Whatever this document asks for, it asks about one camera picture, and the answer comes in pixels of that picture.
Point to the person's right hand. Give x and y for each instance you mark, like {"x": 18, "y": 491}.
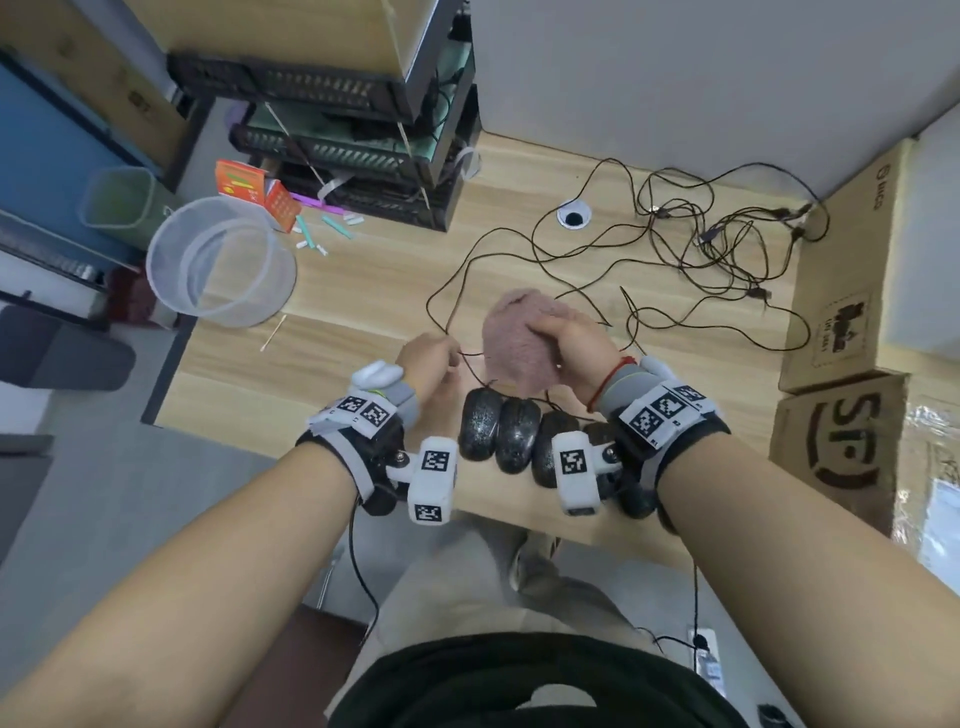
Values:
{"x": 581, "y": 352}

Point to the person's left hand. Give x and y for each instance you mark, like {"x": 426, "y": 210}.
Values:
{"x": 431, "y": 356}

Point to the pink fluffy wiping cloth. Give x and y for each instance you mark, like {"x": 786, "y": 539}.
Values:
{"x": 514, "y": 345}

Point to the person's left forearm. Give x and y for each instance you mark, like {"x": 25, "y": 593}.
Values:
{"x": 150, "y": 600}

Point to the person's right forearm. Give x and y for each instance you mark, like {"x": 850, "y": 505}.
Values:
{"x": 787, "y": 585}

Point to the person's beige trousers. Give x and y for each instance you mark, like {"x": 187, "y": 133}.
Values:
{"x": 465, "y": 570}

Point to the person's dark shirt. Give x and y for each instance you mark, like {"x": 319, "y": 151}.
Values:
{"x": 465, "y": 682}

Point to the grey left wrist sleeve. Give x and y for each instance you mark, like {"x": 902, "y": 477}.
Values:
{"x": 403, "y": 401}

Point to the grey wrist sleeve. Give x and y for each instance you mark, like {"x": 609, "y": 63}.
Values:
{"x": 626, "y": 386}
{"x": 403, "y": 401}

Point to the grey right wrist sleeve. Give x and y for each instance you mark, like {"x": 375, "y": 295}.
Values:
{"x": 626, "y": 386}

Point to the white left wrist puck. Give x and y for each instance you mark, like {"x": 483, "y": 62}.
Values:
{"x": 375, "y": 375}

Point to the white wrist puck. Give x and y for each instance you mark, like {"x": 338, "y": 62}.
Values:
{"x": 375, "y": 375}
{"x": 660, "y": 367}

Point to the white right wrist puck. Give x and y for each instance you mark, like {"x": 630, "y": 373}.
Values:
{"x": 660, "y": 367}

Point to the thin wooden stick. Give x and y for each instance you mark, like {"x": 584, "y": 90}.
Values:
{"x": 273, "y": 333}

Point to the teal pen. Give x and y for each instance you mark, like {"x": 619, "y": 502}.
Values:
{"x": 304, "y": 229}
{"x": 337, "y": 227}

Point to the purple plastic strip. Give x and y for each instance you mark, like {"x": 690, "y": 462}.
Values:
{"x": 315, "y": 202}

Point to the plain orange small box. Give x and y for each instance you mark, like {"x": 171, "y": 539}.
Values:
{"x": 281, "y": 206}

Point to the orange box with green print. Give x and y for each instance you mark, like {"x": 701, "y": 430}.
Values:
{"x": 236, "y": 184}

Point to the clear plastic basin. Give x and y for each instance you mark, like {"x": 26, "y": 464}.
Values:
{"x": 172, "y": 277}

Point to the small stamped cardboard box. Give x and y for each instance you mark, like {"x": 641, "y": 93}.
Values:
{"x": 847, "y": 262}

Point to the black stacked tray rack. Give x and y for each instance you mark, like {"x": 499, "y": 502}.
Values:
{"x": 315, "y": 82}

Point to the dark red bag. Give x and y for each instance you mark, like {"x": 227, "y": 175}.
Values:
{"x": 135, "y": 300}

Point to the cardboard box with black logo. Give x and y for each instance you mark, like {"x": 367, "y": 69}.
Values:
{"x": 877, "y": 420}

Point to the white power strip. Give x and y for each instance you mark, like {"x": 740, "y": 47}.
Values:
{"x": 709, "y": 664}

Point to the white chest device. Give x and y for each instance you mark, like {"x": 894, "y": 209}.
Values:
{"x": 555, "y": 697}

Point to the green trash bin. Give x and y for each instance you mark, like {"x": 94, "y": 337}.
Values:
{"x": 101, "y": 202}

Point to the plain cardboard box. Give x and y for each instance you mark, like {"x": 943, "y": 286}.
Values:
{"x": 262, "y": 30}

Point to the dark grey padded seat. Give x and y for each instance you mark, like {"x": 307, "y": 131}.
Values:
{"x": 60, "y": 349}

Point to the grey slatted panel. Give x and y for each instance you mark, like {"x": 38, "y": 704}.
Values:
{"x": 45, "y": 255}

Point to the blue panel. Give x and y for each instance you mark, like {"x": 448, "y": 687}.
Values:
{"x": 45, "y": 165}

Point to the cardboard box with small prints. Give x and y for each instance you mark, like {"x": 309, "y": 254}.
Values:
{"x": 75, "y": 67}

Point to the left wrist camera rig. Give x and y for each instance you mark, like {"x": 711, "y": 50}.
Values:
{"x": 435, "y": 480}

